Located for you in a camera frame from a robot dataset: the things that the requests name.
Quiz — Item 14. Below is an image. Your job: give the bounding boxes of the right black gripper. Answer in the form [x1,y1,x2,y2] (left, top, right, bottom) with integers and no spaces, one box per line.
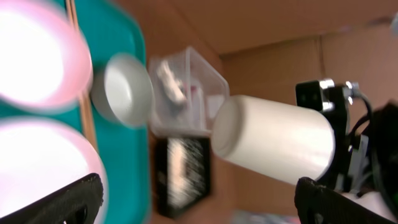
[295,79,397,199]

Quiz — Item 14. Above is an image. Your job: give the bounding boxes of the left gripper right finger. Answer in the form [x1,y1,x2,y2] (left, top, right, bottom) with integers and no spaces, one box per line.
[294,177,394,224]

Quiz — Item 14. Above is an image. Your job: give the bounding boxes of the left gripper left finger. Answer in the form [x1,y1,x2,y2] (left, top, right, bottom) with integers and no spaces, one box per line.
[1,173,104,224]

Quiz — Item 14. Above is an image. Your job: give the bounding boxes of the pale green cup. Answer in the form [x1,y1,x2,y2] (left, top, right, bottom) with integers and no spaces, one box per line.
[210,95,335,185]

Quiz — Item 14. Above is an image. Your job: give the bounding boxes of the white rice grains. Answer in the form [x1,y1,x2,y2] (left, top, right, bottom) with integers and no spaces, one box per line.
[167,138,205,209]

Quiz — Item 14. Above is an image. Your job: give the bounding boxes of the grey-green bowl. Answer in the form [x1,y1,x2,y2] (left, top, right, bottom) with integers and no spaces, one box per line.
[90,53,154,128]

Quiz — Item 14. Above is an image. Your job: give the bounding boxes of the pink small bowl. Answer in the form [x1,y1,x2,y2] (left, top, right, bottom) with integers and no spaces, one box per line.
[1,0,93,113]

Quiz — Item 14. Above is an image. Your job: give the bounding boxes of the white tissue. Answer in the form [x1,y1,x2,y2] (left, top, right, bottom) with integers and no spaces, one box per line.
[157,60,187,106]

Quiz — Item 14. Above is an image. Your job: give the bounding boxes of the black waste tray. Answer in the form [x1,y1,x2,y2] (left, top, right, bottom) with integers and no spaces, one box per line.
[154,137,211,219]

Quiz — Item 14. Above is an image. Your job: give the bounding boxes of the clear plastic waste bin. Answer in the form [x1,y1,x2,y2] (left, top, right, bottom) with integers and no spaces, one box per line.
[148,47,229,136]

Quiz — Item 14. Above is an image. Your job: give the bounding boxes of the large pink plate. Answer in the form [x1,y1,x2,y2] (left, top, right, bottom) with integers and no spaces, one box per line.
[1,116,109,223]

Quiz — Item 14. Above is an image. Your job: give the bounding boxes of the left wooden chopstick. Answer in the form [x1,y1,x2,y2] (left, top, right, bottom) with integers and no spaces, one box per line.
[65,0,98,152]

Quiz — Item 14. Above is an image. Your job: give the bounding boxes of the teal serving tray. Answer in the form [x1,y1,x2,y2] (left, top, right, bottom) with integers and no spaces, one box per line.
[1,1,150,223]

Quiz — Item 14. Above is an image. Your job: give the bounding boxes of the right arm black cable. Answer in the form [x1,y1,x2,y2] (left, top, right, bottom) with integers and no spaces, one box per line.
[345,81,374,138]

